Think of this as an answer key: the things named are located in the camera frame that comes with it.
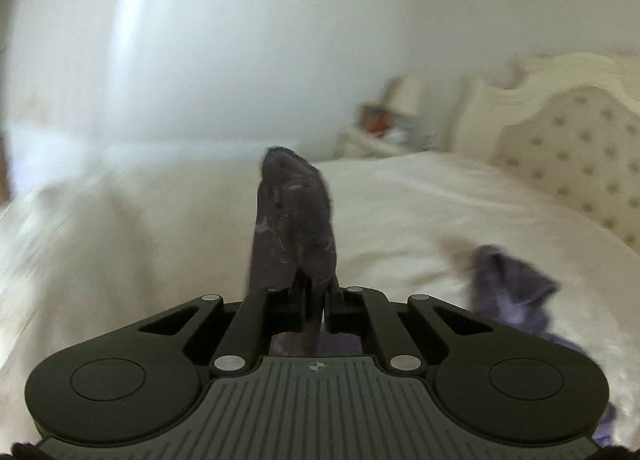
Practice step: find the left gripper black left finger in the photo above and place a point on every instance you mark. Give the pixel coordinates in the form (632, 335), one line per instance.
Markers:
(263, 314)

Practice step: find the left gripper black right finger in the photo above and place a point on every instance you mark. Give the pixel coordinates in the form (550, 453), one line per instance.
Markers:
(362, 322)

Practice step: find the purple patterned garment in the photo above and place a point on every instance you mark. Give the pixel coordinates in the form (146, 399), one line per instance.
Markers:
(495, 369)

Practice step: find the white bedside nightstand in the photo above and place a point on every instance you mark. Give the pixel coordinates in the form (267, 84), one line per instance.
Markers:
(355, 144)

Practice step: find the white fluffy bed comforter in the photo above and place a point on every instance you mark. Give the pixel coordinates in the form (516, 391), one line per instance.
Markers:
(90, 255)

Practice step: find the red item on nightstand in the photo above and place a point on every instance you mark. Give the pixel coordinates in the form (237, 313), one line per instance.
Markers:
(376, 120)

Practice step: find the cream tufted headboard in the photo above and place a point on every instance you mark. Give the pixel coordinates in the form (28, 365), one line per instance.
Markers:
(569, 127)

